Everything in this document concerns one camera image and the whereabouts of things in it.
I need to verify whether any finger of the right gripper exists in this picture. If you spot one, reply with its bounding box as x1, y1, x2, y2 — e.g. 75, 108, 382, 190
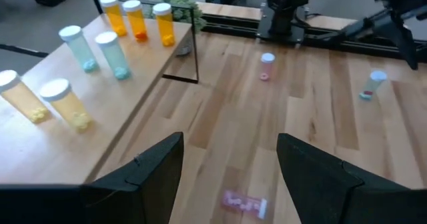
388, 13, 420, 71

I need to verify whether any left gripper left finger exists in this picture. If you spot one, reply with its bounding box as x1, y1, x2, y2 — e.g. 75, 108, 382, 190
0, 131, 185, 224

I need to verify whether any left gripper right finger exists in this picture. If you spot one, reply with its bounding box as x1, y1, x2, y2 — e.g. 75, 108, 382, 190
276, 133, 427, 224

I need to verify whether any yellow pill bottle white cap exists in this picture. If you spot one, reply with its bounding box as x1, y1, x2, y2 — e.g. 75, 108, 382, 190
0, 69, 51, 124
39, 77, 93, 133

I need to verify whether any pink pill bottle white cap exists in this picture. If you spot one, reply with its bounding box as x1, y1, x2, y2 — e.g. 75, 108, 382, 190
222, 189, 269, 221
260, 52, 276, 82

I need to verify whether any teal pill bottle white cap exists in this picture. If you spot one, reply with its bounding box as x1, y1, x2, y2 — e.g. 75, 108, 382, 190
58, 25, 100, 74
94, 31, 132, 81

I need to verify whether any orange pill bottle white cap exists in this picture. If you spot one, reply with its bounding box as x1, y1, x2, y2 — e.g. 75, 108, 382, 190
152, 2, 176, 47
121, 0, 149, 41
99, 0, 128, 37

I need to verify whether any green plant in patterned pot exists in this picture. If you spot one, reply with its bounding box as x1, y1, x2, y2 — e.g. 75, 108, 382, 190
156, 0, 207, 57

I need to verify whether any wooden shelf black metal frame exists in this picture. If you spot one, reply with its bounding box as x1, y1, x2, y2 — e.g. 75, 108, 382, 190
0, 0, 201, 185

